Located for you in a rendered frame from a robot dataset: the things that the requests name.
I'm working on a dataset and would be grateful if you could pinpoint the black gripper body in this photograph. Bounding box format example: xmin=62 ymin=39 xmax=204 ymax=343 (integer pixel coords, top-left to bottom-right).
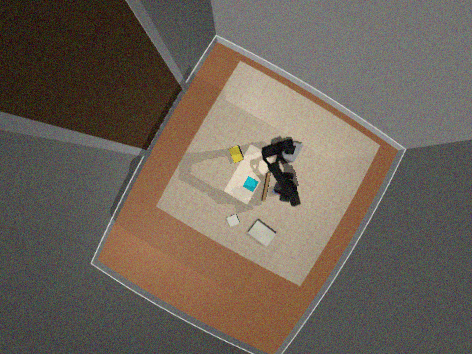
xmin=280 ymin=172 xmax=294 ymax=202

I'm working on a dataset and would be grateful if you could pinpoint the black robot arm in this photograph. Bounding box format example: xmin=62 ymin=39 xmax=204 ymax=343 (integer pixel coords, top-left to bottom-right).
xmin=261 ymin=139 xmax=301 ymax=207

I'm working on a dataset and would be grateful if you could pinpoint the brown flat bar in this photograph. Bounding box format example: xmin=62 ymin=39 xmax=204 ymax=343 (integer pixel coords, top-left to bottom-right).
xmin=262 ymin=173 xmax=271 ymax=202

